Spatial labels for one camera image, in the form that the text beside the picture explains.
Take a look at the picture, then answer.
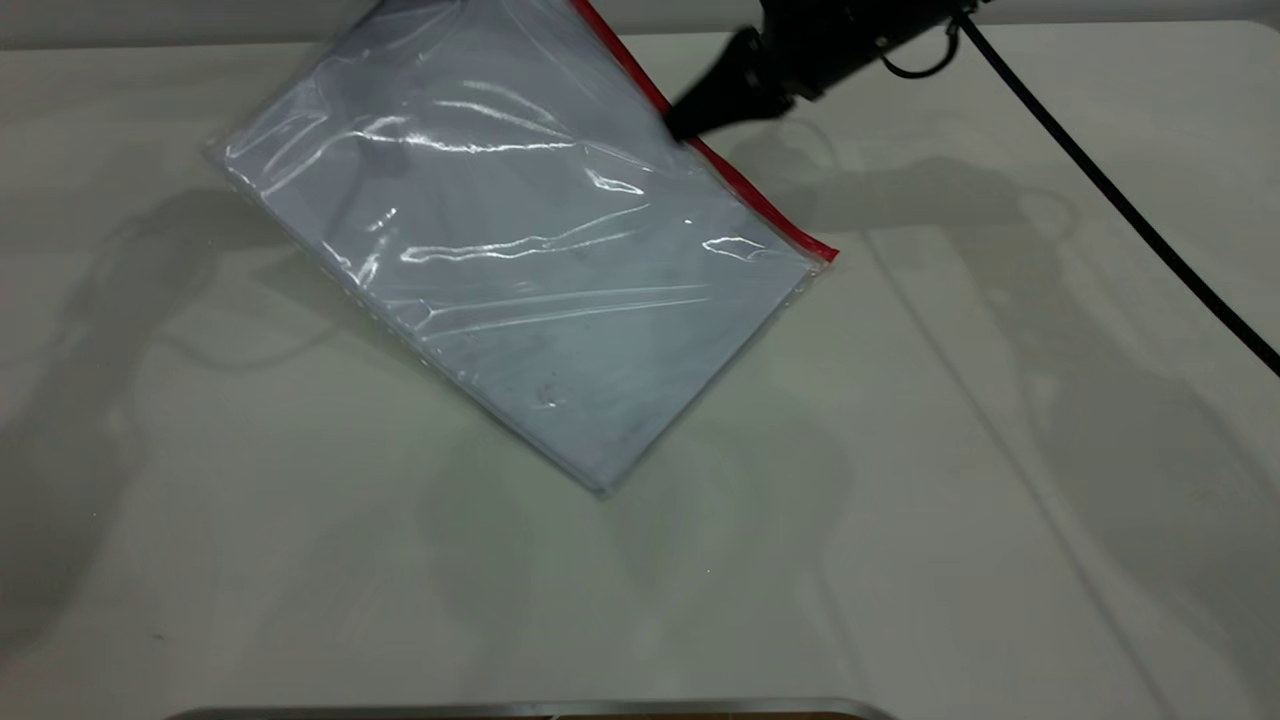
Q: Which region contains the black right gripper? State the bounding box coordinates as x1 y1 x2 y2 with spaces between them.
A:
665 0 976 141

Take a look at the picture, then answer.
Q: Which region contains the clear plastic red-zip bag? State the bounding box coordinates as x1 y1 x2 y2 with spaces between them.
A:
205 0 839 496

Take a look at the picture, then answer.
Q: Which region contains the thin black looped cable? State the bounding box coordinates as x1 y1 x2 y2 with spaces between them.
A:
880 20 963 81

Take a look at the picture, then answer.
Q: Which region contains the thick black cable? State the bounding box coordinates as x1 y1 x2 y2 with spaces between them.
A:
958 15 1280 379

